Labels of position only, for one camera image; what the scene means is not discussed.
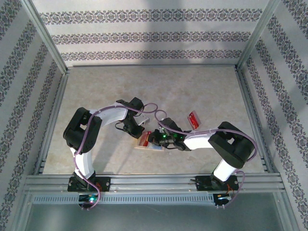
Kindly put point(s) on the beige card holder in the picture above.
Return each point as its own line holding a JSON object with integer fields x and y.
{"x": 144, "y": 148}

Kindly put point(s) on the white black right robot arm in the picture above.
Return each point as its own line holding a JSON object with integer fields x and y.
{"x": 199, "y": 140}

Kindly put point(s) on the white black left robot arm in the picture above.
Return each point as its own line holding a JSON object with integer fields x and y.
{"x": 110, "y": 118}

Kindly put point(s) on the grey metal panel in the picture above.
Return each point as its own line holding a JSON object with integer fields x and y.
{"x": 154, "y": 216}

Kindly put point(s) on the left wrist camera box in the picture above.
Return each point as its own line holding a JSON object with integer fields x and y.
{"x": 144, "y": 120}

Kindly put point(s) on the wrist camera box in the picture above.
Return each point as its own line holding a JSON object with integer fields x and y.
{"x": 144, "y": 120}
{"x": 162, "y": 119}

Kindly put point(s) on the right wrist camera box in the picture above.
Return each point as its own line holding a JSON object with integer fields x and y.
{"x": 162, "y": 119}

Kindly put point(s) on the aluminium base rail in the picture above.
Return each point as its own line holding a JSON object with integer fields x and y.
{"x": 154, "y": 183}

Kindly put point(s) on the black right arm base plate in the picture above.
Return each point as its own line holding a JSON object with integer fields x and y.
{"x": 199, "y": 185}

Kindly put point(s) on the aluminium wall-side table rail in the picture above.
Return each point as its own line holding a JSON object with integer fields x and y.
{"x": 154, "y": 65}

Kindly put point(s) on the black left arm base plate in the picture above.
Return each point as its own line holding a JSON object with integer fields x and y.
{"x": 106, "y": 184}

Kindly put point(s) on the aluminium side table rail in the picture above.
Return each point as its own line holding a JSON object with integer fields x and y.
{"x": 255, "y": 120}
{"x": 52, "y": 120}

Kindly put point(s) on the aluminium frame post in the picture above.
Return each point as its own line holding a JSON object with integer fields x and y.
{"x": 46, "y": 36}
{"x": 258, "y": 33}

